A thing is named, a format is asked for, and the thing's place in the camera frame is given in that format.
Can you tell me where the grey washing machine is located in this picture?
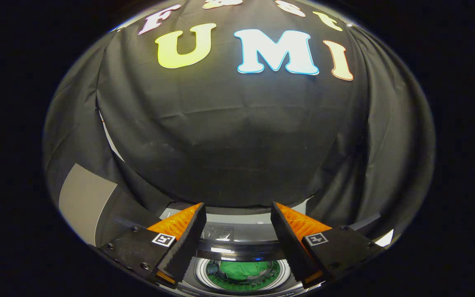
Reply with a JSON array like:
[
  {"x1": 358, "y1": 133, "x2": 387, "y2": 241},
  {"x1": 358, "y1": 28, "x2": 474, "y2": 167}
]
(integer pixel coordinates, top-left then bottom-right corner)
[{"x1": 114, "y1": 200, "x2": 395, "y2": 296}]

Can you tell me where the black backdrop cloth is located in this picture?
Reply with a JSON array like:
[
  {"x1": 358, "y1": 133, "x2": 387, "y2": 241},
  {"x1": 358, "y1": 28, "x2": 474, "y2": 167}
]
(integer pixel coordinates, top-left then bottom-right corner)
[{"x1": 43, "y1": 0, "x2": 436, "y2": 244}]

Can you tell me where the beige cabinet with dark top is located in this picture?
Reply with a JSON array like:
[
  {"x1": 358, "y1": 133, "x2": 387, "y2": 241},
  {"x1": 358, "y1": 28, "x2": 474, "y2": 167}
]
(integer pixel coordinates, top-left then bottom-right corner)
[{"x1": 58, "y1": 163, "x2": 165, "y2": 249}]

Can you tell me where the green polo shirt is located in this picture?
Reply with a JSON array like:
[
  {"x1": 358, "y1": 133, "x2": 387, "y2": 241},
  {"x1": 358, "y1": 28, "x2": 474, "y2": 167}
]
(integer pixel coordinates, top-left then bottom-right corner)
[{"x1": 219, "y1": 261, "x2": 271, "y2": 282}]

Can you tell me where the white flat board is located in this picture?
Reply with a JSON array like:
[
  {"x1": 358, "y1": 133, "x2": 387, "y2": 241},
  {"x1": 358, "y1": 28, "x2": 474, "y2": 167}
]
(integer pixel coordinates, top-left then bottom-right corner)
[{"x1": 373, "y1": 229, "x2": 395, "y2": 248}]

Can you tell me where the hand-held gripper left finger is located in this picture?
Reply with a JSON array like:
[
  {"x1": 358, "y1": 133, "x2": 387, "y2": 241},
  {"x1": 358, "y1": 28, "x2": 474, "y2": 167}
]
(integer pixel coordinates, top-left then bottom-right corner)
[{"x1": 96, "y1": 202, "x2": 207, "y2": 289}]

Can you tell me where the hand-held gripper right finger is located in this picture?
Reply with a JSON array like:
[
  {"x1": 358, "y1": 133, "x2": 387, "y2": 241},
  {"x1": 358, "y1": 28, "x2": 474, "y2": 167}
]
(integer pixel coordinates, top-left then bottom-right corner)
[{"x1": 270, "y1": 202, "x2": 383, "y2": 289}]

